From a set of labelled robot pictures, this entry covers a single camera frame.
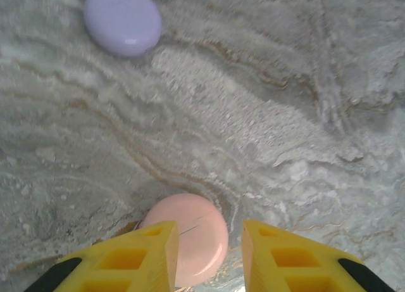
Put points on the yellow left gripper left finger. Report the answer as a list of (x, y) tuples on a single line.
[(126, 266)]

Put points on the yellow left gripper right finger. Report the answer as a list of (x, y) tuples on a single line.
[(300, 266)]

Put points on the pink earbud charging case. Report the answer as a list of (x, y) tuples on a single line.
[(199, 228)]

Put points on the purple earbud charging case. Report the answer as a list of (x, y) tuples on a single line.
[(123, 22)]

